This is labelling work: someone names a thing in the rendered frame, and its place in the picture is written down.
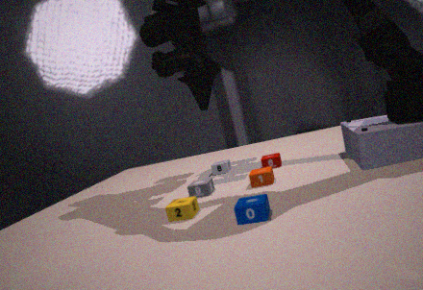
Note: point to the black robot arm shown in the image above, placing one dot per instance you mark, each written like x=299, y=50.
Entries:
x=381, y=40

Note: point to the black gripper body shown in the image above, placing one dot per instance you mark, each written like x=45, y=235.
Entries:
x=194, y=57

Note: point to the red block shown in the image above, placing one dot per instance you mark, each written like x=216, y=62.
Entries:
x=273, y=161

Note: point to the yellow block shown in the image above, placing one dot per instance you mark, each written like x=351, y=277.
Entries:
x=182, y=209

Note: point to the orange block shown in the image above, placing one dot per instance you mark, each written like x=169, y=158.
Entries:
x=262, y=176

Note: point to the blue block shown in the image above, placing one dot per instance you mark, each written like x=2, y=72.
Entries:
x=252, y=209

